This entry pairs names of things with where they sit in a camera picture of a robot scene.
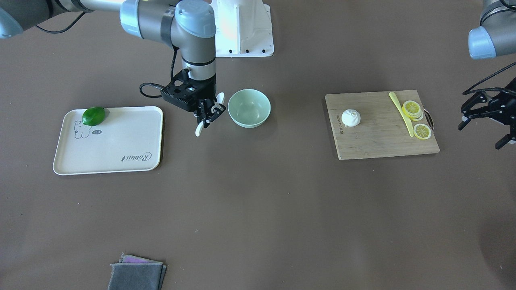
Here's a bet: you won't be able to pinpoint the grey folded cloth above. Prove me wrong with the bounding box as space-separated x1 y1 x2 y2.
107 254 167 290

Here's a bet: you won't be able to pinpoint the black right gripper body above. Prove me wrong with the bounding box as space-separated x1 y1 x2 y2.
160 68 217 112

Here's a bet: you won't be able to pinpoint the cream rabbit tray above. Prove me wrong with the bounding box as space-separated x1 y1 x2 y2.
53 106 164 176

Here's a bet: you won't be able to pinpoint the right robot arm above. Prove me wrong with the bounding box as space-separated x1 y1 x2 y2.
0 0 226 131

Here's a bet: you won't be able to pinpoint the light green bowl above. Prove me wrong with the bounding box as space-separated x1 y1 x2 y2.
227 89 271 128

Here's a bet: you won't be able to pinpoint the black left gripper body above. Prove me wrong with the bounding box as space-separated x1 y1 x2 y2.
461 79 516 126

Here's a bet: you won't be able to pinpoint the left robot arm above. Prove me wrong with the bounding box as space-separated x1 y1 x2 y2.
458 0 516 150

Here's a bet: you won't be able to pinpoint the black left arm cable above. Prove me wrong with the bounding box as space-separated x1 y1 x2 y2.
462 62 516 95

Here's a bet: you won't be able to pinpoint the yellow plastic knife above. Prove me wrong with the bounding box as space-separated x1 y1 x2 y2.
389 91 414 137

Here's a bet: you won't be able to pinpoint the bamboo cutting board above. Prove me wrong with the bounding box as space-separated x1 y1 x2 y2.
325 91 440 160

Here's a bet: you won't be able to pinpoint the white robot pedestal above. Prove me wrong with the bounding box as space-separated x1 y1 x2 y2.
210 0 275 58

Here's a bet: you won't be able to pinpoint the white ceramic spoon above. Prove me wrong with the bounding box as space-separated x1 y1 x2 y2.
195 92 227 137

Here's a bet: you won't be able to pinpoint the green lime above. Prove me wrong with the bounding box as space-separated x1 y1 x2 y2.
82 106 106 126

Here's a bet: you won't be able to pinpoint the stacked lemon slices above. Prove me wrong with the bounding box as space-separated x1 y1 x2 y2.
402 100 424 121

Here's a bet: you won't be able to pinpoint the white steamed bun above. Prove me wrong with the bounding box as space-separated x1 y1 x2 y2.
341 109 361 127

